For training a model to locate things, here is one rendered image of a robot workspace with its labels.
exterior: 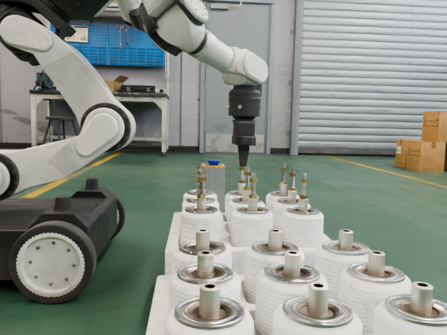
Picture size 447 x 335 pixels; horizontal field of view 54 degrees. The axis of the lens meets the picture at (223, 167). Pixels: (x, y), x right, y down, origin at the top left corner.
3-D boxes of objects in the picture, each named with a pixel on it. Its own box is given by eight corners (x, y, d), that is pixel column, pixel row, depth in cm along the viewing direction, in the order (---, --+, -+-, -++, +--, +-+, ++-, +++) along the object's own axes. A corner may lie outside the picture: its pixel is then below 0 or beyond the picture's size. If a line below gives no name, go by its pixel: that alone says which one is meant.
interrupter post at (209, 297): (198, 321, 45) (199, 290, 45) (197, 311, 48) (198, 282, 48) (221, 320, 46) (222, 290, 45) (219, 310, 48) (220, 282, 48)
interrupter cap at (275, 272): (269, 286, 55) (269, 281, 55) (259, 266, 63) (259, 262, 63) (327, 286, 56) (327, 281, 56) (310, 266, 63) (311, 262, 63)
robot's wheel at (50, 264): (8, 305, 105) (6, 224, 103) (16, 297, 110) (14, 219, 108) (93, 304, 107) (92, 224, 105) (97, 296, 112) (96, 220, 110)
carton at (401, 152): (420, 166, 486) (422, 139, 483) (432, 169, 462) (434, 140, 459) (394, 165, 484) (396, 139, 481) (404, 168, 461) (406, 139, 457)
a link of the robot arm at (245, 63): (267, 86, 119) (237, 68, 109) (241, 88, 125) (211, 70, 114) (271, 64, 119) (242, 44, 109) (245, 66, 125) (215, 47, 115)
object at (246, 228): (233, 295, 97) (235, 215, 95) (227, 279, 107) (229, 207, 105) (275, 294, 99) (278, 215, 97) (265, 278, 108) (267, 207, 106)
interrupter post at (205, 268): (196, 280, 57) (197, 255, 57) (195, 273, 60) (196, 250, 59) (214, 279, 57) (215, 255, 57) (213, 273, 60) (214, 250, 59)
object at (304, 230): (305, 277, 110) (308, 206, 108) (328, 291, 101) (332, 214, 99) (271, 281, 106) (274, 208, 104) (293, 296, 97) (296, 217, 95)
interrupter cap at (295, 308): (291, 332, 44) (291, 324, 44) (276, 300, 51) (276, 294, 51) (364, 330, 44) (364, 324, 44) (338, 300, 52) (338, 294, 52)
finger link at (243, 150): (237, 166, 123) (237, 143, 122) (248, 166, 123) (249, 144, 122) (237, 166, 121) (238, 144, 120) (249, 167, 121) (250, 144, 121)
